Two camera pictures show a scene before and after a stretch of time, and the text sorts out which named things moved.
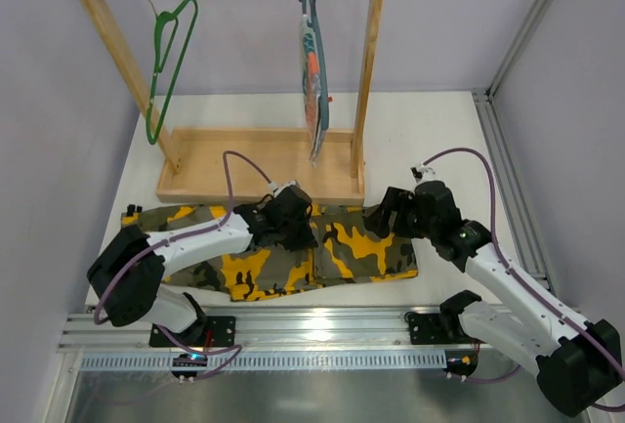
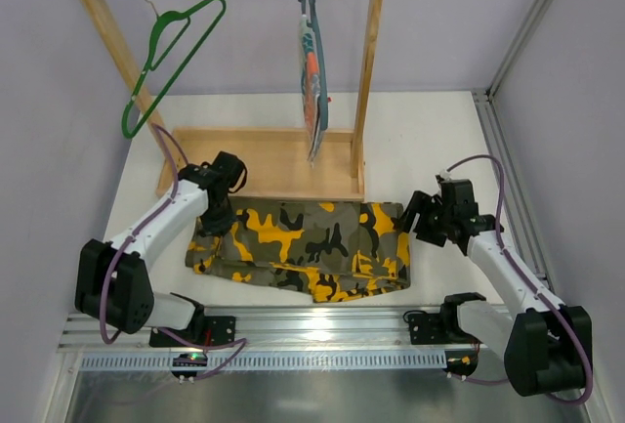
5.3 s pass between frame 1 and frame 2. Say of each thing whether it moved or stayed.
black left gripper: moved
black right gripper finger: moved
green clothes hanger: moved
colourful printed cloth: stayed
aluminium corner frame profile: stayed
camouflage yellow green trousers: moved
